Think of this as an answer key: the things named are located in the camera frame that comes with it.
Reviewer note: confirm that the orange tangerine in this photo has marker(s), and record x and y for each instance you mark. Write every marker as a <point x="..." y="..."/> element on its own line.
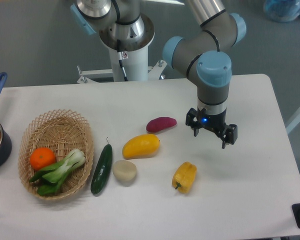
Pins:
<point x="42" y="157"/>

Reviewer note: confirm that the green cucumber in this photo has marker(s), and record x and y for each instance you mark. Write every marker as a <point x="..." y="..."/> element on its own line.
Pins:
<point x="102" y="170"/>

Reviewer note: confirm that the yellow mango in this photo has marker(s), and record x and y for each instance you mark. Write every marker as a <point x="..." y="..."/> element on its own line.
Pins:
<point x="141" y="146"/>

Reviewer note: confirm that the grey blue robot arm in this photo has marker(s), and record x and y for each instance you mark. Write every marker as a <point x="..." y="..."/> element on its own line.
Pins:
<point x="127" y="33"/>

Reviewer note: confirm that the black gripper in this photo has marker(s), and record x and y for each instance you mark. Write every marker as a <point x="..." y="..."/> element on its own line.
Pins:
<point x="213" y="119"/>

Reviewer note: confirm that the yellow bell pepper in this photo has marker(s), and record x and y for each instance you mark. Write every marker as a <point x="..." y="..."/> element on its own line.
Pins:
<point x="184" y="177"/>

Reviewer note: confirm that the woven wicker basket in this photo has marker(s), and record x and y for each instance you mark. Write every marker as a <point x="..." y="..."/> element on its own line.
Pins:
<point x="61" y="131"/>

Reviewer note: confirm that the purple sweet potato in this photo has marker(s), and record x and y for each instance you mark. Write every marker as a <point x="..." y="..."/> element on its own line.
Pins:
<point x="160" y="123"/>

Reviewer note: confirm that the beige round potato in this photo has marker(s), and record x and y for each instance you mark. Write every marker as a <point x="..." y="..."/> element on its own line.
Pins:
<point x="124" y="171"/>

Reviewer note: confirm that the blue plastic bag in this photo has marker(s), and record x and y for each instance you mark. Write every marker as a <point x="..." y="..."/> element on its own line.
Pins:
<point x="282" y="11"/>

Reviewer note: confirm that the green bok choy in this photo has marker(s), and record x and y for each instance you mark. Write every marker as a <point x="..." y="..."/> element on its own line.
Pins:
<point x="54" y="175"/>

